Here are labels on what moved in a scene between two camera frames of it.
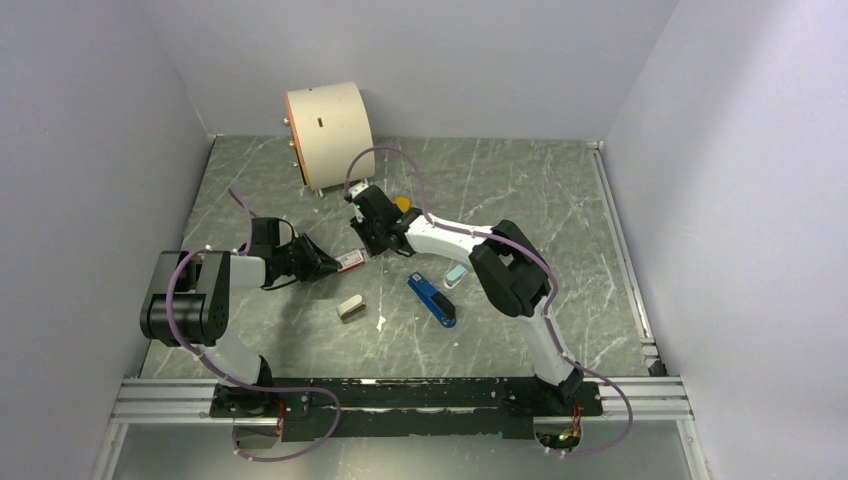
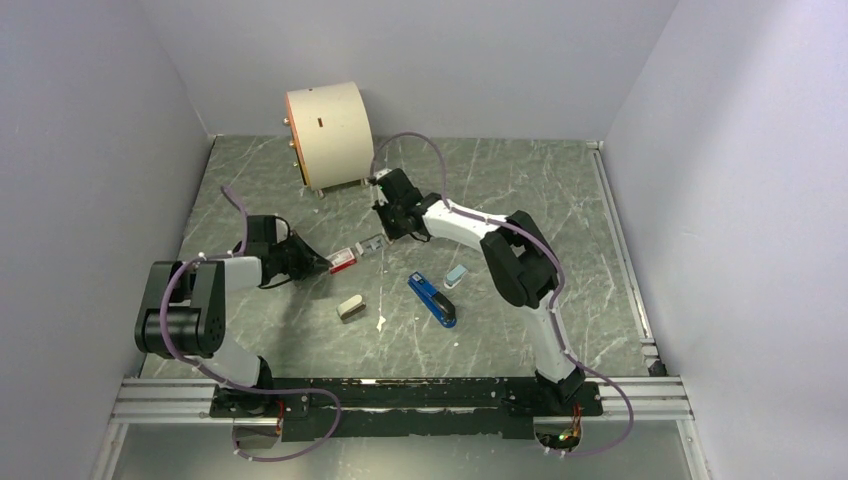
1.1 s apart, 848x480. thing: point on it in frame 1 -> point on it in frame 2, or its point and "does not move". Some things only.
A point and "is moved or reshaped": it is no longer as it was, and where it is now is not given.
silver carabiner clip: x=454 y=276 does not move
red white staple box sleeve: x=350 y=261 is moved or reshaped
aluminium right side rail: x=648 y=350 does not move
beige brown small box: x=351 y=307 does not move
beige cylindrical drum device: x=331 y=124 does not move
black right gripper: x=358 y=223 -> x=380 y=207
